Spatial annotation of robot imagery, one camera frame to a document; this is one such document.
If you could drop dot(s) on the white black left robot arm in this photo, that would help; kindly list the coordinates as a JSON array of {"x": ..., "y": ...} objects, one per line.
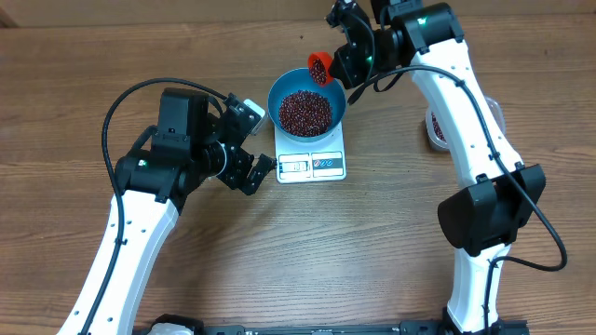
[{"x": 195, "y": 138}]

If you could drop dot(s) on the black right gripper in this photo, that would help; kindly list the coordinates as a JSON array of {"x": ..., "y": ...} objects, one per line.
[{"x": 350, "y": 70}]

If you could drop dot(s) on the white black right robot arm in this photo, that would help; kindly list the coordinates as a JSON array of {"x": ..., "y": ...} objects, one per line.
[{"x": 497, "y": 193}]

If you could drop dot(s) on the orange measuring scoop blue handle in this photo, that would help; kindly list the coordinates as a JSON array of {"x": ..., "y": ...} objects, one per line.
[{"x": 318, "y": 65}]

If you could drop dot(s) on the red adzuki beans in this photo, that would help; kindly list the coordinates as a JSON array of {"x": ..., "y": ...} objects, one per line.
[{"x": 305, "y": 113}]

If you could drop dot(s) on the blue plastic bowl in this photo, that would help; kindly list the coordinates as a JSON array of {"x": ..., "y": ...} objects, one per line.
[{"x": 284, "y": 88}]

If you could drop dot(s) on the clear plastic bean container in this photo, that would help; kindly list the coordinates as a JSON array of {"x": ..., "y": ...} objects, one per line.
[{"x": 436, "y": 137}]

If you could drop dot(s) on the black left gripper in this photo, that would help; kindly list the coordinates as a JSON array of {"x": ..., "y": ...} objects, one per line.
[{"x": 242, "y": 161}]

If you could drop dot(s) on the white digital kitchen scale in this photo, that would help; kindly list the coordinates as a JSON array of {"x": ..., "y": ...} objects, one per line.
[{"x": 301, "y": 162}]

